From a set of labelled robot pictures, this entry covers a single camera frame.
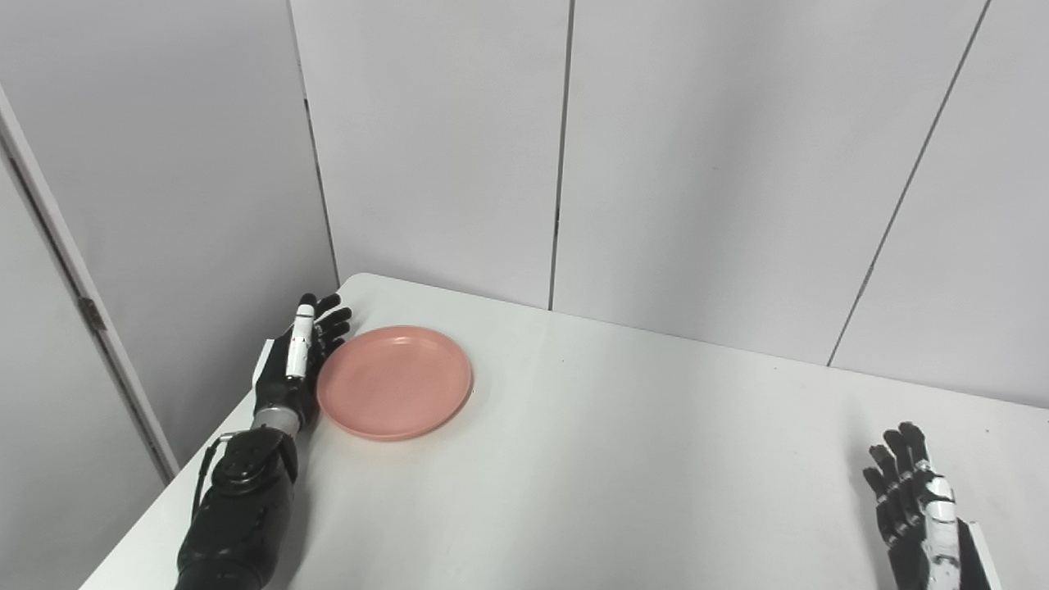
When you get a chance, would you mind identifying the pink round plate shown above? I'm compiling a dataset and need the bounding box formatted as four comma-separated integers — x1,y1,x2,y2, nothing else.
316,325,474,442

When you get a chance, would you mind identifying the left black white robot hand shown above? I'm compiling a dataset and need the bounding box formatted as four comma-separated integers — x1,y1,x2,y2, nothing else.
252,293,353,433

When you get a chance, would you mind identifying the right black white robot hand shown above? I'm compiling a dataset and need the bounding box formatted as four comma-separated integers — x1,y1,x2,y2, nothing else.
862,422,1002,590

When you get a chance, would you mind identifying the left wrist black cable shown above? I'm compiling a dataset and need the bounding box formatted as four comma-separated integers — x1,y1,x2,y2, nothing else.
190,431,248,525

